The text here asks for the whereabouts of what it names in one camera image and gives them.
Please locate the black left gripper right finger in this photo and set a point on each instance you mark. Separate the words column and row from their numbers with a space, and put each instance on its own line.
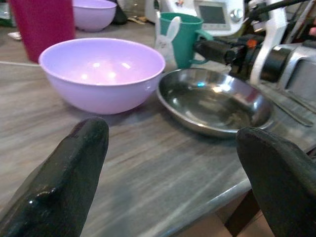
column 284, row 177

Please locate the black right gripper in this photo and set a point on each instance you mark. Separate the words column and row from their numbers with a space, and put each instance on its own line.
column 243, row 58

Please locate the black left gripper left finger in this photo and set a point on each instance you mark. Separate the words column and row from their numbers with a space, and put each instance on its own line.
column 61, row 185

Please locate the teal mug with white bunny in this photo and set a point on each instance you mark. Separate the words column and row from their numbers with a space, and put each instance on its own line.
column 185, row 44

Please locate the lilac plastic bowl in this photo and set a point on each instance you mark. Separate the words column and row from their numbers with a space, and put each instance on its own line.
column 98, row 93
column 93, row 17

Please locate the white kitchen machine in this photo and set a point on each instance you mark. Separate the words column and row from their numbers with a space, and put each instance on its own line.
column 212, row 14

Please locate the round steel plate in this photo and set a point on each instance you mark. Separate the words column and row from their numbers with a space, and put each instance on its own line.
column 209, row 108

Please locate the steel fork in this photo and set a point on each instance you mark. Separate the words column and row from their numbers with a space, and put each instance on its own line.
column 296, row 117

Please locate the magenta plastic tumbler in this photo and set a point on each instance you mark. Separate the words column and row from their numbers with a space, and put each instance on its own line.
column 44, row 27

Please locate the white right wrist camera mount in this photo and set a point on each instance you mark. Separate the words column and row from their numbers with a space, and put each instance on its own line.
column 274, row 32

